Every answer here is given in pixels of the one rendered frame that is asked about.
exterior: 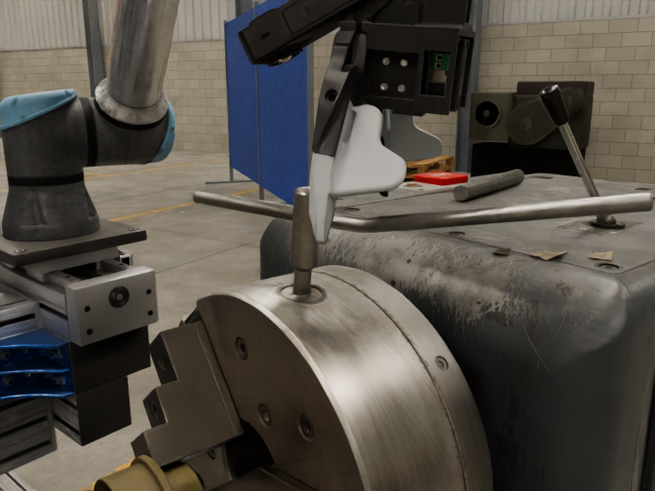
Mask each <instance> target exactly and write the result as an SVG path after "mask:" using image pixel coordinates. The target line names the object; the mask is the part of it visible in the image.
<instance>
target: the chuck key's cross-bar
mask: <svg viewBox="0 0 655 491"><path fill-rule="evenodd" d="M193 201H194V202H195V203H196V204H202V205H207V206H212V207H218V208H227V209H233V210H237V211H242V212H248V213H253V214H259V215H264V216H269V217H275V218H280V219H284V220H290V221H292V216H293V206H290V205H285V204H279V203H273V202H268V201H262V200H258V199H252V198H246V197H241V196H235V195H230V194H224V193H218V192H214V191H208V190H202V189H196V190H195V191H194V193H193ZM652 209H653V195H652V194H651V193H649V192H647V193H635V194H625V195H614V196H603V197H592V198H582V199H571V200H559V201H549V202H538V203H527V204H516V205H505V206H495V207H483V208H462V209H452V210H441V211H430V212H419V213H408V214H397V215H386V216H375V217H356V216H350V215H344V214H339V213H335V214H334V216H333V219H332V222H331V226H330V228H331V229H337V230H342V231H347V232H353V233H364V234H367V233H382V232H394V231H406V230H419V229H431V228H443V227H456V226H468V225H481V224H493V223H505V222H518V221H530V220H542V219H555V218H567V217H579V216H592V215H605V214H616V213H629V212H642V211H651V210H652Z"/></svg>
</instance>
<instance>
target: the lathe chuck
mask: <svg viewBox="0 0 655 491"><path fill-rule="evenodd" d="M293 278H294V273H291V274H286V275H282V276H279V277H274V278H270V279H266V280H261V281H257V282H253V283H245V284H241V285H236V286H232V287H228V288H223V289H220V290H216V291H212V292H208V293H206V294H204V295H202V296H200V297H199V298H198V299H197V301H196V304H197V306H198V309H199V312H200V314H201V317H202V320H203V322H204V325H205V327H206V330H207V333H208V335H209V337H210V339H211V342H212V346H213V349H214V351H215V354H216V357H217V359H218V362H219V365H220V367H221V370H222V372H223V375H224V378H225V380H226V383H227V385H228V388H229V391H230V393H231V396H232V398H233V400H234V403H235V405H236V408H237V411H238V413H239V416H240V418H241V419H243V420H245V421H247V422H249V423H250V424H251V425H252V426H253V429H251V430H249V431H247V432H245V433H244V434H242V435H240V436H239V437H237V438H235V439H234V440H232V441H231V442H229V443H227V444H225V445H222V446H220V447H217V448H215V449H213V450H210V451H208V452H206V453H203V454H201V455H199V456H196V457H193V458H191V459H189V460H186V461H184V463H186V464H187V465H189V466H190V467H191V468H192V469H193V470H194V471H195V473H196V474H197V475H198V476H199V478H200V480H201V482H202V484H203V486H204V488H205V491H208V490H211V489H213V488H214V487H217V486H219V485H221V484H224V483H226V482H228V481H230V480H232V479H234V478H236V477H238V476H240V475H242V472H245V471H247V470H249V469H251V468H254V469H259V467H261V466H263V465H266V464H268V465H270V466H271V465H272V464H276V467H277V468H278V469H279V470H281V471H283V472H286V473H287V474H289V475H291V476H293V477H295V478H296V479H298V480H300V481H302V482H304V483H305V484H307V485H309V486H311V487H313V488H314V489H316V490H318V491H465V486H464V478H463V472H462V467H461V462H460V458H459V453H458V449H457V445H456V442H455V438H454V435H453V431H452V428H451V426H450V423H449V420H448V418H447V415H446V412H445V410H444V407H443V403H442V401H441V399H440V396H439V394H438V392H437V390H436V388H435V386H434V384H433V382H432V380H431V378H430V376H429V374H428V372H427V370H426V369H425V367H424V365H423V363H422V362H421V360H420V358H419V357H418V355H417V354H416V353H415V352H414V350H413V349H412V347H411V346H410V344H409V343H408V341H407V340H406V339H405V337H404V336H403V334H402V333H401V332H400V331H399V329H398V328H397V327H396V326H395V325H394V323H393V322H392V321H391V320H390V319H389V318H388V317H387V316H386V315H385V314H384V313H383V312H382V311H381V310H380V309H379V308H378V307H377V306H376V305H375V304H374V303H373V302H372V301H371V300H369V299H368V298H367V297H366V296H365V295H363V294H362V293H361V292H359V291H358V290H356V289H355V288H353V287H352V286H350V285H349V284H347V283H345V282H343V281H341V280H339V279H337V278H334V277H332V276H329V275H325V274H321V273H316V272H312V276H311V287H313V288H316V289H317V290H318V291H320V293H321V294H322V296H321V297H320V298H318V299H316V300H312V301H299V300H293V299H290V298H287V297H285V296H284V295H283V294H282V293H281V292H282V291H283V290H284V289H285V288H287V287H290V286H293Z"/></svg>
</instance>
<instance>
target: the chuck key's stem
mask: <svg viewBox="0 0 655 491"><path fill-rule="evenodd" d="M309 194H310V187H298V188H296V189H295V190H294V195H293V216H292V227H291V244H290V261H289V264H290V265H291V266H292V267H293V268H294V278H293V293H292V294H291V295H295V296H299V297H304V298H307V297H308V296H309V295H310V294H311V293H312V291H310V289H311V276H312V270H313V269H314V268H315V267H316V266H317V265H318V251H319V243H318V242H317V241H316V239H315V235H314V231H313V227H312V223H311V219H310V215H309Z"/></svg>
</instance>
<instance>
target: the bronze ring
mask: <svg viewBox="0 0 655 491"><path fill-rule="evenodd" d="M94 491H205V488H204V486H203V484H202V482H201V480H200V478H199V476H198V475H197V474H196V473H195V471H194V470H193V469H192V468H191V467H190V466H189V465H187V464H186V463H184V462H177V463H175V464H172V465H170V466H168V467H165V468H163V469H161V468H160V467H159V465H158V464H157V463H156V462H155V461H154V460H153V459H152V458H150V457H148V456H146V455H141V456H138V457H136V458H134V459H133V460H132V462H131V465H130V466H129V467H127V468H125V469H122V470H120V471H117V472H114V473H112V474H109V475H107V476H104V477H102V478H99V479H98V480H97V481H96V484H95V487H94Z"/></svg>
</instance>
